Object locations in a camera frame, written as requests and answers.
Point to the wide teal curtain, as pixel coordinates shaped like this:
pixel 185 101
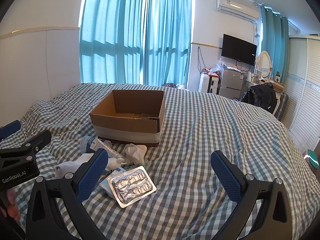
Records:
pixel 110 35

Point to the white oval mirror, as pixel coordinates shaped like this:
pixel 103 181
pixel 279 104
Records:
pixel 263 63

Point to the black jacket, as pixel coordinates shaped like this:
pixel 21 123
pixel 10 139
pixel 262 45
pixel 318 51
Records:
pixel 262 97

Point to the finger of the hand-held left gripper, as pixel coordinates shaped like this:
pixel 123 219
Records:
pixel 40 139
pixel 11 128

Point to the white lace cloth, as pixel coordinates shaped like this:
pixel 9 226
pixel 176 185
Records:
pixel 133 153

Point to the person's left hand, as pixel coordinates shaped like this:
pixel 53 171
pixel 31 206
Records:
pixel 12 201

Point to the brown cardboard box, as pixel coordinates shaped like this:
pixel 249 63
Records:
pixel 130 135

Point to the teal curtain beside wardrobe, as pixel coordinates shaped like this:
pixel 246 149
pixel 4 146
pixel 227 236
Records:
pixel 273 45

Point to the white suitcase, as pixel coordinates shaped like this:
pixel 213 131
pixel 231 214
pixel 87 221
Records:
pixel 206 83

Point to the green white object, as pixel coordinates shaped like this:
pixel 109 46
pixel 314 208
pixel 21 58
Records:
pixel 312 158

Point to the clear jar with blue label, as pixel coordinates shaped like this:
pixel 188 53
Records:
pixel 85 143

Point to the white sock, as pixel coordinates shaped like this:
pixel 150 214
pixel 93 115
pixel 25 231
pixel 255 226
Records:
pixel 67 166

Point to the narrow teal curtain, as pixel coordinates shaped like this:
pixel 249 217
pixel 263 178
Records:
pixel 167 40

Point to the dark red patterned bag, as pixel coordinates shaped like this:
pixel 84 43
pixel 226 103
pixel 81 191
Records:
pixel 170 85

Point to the black wall television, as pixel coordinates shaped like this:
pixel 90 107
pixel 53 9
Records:
pixel 238 50

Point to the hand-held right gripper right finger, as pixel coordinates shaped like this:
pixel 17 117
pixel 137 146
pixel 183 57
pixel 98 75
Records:
pixel 227 175

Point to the clear plastic bag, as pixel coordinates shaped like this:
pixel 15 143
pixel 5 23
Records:
pixel 218 66

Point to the white blue tube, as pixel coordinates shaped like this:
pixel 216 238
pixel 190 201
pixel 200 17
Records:
pixel 106 148

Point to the white air conditioner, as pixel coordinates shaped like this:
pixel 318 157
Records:
pixel 237 7

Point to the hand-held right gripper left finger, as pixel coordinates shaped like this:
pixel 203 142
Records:
pixel 91 175

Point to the white plastic packet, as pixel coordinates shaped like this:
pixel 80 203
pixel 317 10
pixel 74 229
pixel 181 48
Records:
pixel 105 186

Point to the silver fridge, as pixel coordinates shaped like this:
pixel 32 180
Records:
pixel 231 82

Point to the silver foil blister pack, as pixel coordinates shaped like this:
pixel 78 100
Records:
pixel 132 185

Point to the white slatted wardrobe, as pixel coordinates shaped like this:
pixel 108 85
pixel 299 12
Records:
pixel 302 92

